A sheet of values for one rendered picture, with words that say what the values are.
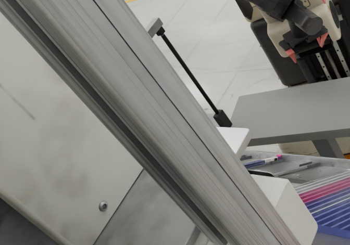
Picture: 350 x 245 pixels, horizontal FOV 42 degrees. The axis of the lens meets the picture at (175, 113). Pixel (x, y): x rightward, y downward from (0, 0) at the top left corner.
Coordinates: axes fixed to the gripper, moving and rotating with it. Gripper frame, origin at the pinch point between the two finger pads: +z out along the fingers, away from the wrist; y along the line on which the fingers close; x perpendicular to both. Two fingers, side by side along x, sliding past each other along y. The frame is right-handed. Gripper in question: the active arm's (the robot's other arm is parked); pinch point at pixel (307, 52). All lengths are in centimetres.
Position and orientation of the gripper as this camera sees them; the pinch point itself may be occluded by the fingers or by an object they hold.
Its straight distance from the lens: 156.0
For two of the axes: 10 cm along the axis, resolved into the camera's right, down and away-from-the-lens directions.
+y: 8.6, -5.1, -0.6
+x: -3.1, -6.1, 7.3
